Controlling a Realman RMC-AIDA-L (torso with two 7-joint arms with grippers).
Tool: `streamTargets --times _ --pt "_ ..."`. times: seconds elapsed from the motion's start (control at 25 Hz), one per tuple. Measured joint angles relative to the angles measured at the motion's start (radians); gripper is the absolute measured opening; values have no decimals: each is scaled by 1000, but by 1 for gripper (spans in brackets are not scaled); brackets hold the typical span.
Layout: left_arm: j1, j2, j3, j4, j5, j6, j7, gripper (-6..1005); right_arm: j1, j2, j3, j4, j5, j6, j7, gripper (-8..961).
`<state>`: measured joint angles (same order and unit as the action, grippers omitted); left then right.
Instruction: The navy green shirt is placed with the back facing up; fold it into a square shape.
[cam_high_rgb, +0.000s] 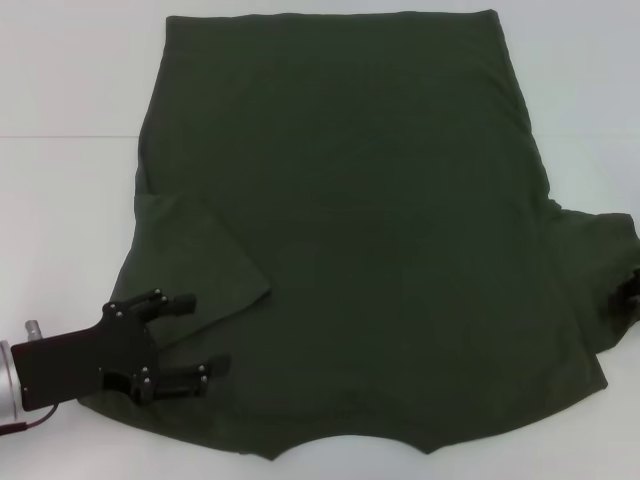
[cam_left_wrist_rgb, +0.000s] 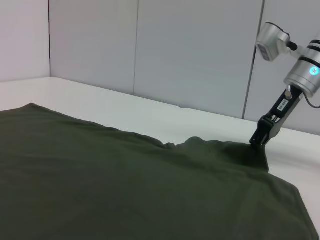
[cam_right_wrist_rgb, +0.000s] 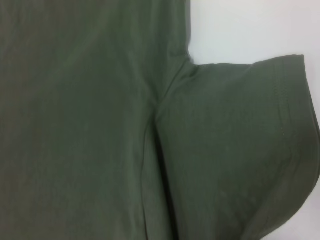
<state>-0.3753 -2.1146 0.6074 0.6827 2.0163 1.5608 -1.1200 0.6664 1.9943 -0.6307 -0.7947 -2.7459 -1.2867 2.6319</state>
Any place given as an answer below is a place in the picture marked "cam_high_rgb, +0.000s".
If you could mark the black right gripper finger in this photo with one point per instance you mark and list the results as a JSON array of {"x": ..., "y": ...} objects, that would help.
[{"x": 631, "y": 300}]

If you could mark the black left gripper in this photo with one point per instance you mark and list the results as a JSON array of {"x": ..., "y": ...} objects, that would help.
[{"x": 65, "y": 365}]

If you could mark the dark green t-shirt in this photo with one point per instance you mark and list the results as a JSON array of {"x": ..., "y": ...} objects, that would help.
[{"x": 350, "y": 175}]

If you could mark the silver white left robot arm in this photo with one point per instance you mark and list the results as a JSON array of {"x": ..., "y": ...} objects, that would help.
[{"x": 7, "y": 385}]

